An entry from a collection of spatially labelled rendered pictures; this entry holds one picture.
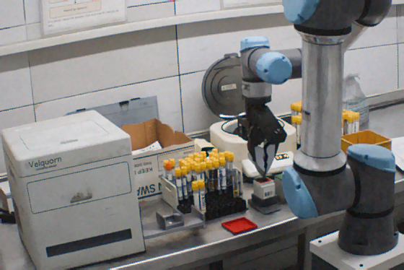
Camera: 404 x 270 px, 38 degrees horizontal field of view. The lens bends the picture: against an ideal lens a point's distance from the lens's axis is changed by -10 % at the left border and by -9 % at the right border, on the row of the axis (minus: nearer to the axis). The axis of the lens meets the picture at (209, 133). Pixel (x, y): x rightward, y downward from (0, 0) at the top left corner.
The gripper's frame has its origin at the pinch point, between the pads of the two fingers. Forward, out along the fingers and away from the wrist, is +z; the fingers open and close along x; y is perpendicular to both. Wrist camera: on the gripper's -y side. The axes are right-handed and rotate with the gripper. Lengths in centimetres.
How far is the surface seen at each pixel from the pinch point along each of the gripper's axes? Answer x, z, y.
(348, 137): -38.2, 1.2, 10.9
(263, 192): 1.6, 4.8, -1.8
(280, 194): -5.4, 8.1, 0.5
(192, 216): 22.4, 6.3, -1.7
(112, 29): 21, -35, 53
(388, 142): -44.7, 0.8, -2.3
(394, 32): -106, -21, 57
